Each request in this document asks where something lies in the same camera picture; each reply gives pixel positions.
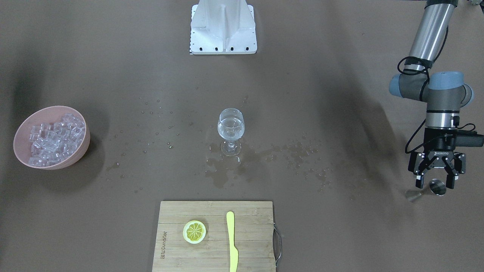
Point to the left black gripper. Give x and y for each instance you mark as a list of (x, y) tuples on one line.
[(438, 144)]

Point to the steel jigger cup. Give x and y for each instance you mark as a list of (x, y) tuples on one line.
[(436, 187)]

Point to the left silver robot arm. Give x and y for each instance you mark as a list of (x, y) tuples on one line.
[(444, 94)]

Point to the clear wine glass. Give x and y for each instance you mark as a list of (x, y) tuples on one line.
[(230, 128)]

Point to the pink bowl of ice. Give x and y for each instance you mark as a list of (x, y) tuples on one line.
[(52, 138)]

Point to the bamboo cutting board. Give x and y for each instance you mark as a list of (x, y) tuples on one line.
[(254, 231)]

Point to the yellow plastic knife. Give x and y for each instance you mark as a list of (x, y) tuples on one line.
[(234, 253)]

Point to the yellow lemon slice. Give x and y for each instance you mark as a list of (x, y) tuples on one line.
[(194, 232)]

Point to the white camera pillar base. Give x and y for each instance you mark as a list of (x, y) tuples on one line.
[(223, 27)]

